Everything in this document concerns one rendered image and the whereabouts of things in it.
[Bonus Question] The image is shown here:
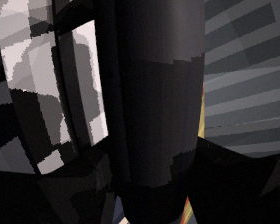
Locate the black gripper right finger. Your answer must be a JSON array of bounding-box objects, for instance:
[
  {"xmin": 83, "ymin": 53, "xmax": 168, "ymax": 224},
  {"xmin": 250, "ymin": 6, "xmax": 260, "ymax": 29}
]
[{"xmin": 188, "ymin": 136, "xmax": 280, "ymax": 224}]

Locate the peach square tile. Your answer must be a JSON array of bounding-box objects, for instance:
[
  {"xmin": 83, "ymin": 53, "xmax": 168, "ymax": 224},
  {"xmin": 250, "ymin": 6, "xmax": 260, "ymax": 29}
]
[{"xmin": 112, "ymin": 196, "xmax": 128, "ymax": 224}]

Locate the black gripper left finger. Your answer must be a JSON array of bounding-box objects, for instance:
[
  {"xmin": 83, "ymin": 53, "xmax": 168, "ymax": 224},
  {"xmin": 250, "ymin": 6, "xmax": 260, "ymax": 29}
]
[{"xmin": 0, "ymin": 135, "xmax": 119, "ymax": 224}]

